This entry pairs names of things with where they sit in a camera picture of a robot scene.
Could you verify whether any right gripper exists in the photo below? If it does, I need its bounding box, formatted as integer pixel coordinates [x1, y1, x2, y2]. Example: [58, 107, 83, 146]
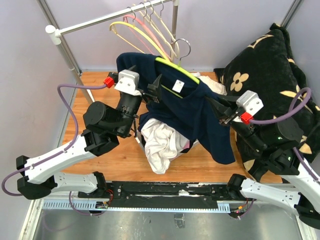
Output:
[202, 89, 267, 152]

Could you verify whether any wooden hanger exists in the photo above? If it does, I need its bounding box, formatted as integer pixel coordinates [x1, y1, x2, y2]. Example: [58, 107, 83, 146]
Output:
[133, 5, 180, 62]

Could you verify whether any navy blue t shirt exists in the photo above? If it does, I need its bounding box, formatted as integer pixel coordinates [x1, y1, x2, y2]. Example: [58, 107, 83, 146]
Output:
[116, 52, 236, 165]

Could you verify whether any yellow hanger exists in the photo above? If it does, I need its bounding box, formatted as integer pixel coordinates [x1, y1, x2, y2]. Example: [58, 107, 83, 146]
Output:
[109, 7, 179, 62]

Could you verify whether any pink white hanger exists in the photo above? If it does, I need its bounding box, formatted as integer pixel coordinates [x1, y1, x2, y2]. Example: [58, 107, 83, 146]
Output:
[122, 6, 172, 62]

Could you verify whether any pink t shirt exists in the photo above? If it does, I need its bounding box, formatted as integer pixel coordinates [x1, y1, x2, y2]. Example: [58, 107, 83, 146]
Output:
[180, 140, 192, 154]

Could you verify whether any white t shirt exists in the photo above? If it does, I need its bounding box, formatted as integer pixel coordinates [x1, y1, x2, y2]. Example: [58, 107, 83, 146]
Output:
[140, 118, 189, 175]

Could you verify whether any metal clothes rack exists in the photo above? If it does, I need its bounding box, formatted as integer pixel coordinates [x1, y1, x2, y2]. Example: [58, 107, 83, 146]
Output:
[45, 0, 181, 106]

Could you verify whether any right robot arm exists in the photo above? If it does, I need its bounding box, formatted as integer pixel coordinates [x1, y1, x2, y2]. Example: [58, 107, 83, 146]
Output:
[206, 90, 320, 229]

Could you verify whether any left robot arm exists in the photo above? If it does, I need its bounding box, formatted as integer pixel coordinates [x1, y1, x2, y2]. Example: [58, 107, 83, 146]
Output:
[16, 65, 162, 200]

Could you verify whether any folded cream cloth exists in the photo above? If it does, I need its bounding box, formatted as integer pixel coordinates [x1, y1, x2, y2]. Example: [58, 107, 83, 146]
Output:
[191, 72, 227, 96]

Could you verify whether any black floral blanket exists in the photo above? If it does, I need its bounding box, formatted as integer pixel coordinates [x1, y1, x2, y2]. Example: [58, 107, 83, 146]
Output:
[213, 23, 320, 182]

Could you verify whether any white plastic basket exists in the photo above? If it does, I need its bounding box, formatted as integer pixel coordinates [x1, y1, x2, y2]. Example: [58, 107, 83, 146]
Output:
[135, 132, 200, 160]

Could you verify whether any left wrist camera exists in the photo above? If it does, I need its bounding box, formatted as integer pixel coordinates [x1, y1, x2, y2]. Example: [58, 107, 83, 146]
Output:
[103, 69, 142, 96]

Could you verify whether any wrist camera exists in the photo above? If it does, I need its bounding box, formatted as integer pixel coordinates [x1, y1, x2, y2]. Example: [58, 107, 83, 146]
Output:
[233, 90, 264, 124]
[103, 69, 142, 96]

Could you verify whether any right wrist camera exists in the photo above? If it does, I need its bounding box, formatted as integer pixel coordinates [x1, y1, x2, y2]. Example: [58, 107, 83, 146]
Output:
[233, 90, 264, 124]

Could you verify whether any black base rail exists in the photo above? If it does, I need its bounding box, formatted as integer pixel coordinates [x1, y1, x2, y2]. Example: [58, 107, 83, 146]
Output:
[77, 181, 244, 210]

